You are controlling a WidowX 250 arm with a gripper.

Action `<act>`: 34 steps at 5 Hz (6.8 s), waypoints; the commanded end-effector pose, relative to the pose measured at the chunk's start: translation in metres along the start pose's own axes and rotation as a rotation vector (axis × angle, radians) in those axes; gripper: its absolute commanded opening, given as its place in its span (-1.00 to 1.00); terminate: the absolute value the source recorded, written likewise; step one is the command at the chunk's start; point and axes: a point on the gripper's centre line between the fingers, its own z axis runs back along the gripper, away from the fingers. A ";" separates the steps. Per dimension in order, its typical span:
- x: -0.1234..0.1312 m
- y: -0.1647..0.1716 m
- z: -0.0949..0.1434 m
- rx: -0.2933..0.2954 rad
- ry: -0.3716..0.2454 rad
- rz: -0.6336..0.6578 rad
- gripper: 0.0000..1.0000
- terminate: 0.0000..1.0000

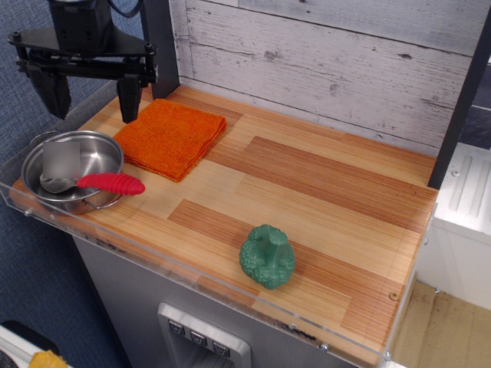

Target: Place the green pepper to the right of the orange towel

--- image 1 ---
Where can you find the dark grey right post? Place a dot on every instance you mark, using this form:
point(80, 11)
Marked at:
point(468, 92)

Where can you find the red-handled metal spoon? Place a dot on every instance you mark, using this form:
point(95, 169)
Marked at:
point(117, 183)

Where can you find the clear acrylic edge guard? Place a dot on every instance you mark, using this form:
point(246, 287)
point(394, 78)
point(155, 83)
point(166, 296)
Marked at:
point(354, 211)

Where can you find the dark grey post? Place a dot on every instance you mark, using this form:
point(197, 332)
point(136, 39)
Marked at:
point(158, 29)
point(468, 92)

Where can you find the dark grey left post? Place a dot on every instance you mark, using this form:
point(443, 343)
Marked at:
point(158, 29)

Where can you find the white toy sink unit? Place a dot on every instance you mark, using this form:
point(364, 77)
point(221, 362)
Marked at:
point(455, 254)

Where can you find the yellow object at corner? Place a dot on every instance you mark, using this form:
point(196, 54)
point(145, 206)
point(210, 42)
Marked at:
point(47, 359)

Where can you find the folded orange cloth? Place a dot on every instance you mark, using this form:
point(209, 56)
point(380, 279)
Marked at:
point(169, 138)

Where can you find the stainless steel pot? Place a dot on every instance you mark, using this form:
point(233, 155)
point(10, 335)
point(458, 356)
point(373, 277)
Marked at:
point(72, 155)

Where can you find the grey toy kitchen cabinet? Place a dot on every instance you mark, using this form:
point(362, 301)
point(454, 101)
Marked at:
point(131, 294)

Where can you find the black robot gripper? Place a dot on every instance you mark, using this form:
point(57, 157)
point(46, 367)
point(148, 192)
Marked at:
point(84, 42)

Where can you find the silver ice dispenser panel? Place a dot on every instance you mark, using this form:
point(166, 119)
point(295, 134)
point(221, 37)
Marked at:
point(192, 342)

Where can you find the green broccoli-shaped toy cap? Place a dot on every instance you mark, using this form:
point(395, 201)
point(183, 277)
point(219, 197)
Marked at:
point(267, 257)

